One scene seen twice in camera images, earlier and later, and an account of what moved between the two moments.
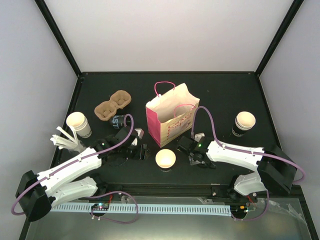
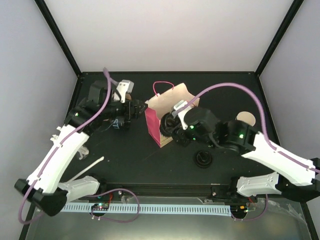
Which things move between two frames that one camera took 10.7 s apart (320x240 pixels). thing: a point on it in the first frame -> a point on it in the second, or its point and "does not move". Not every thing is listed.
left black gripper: x=144 y=147 -> x=135 y=113
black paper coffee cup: x=165 y=158 -> x=169 y=124
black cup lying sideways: x=117 y=121 does not move
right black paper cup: x=244 y=121 does not move
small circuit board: x=100 y=206 does not move
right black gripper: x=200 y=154 -> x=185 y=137
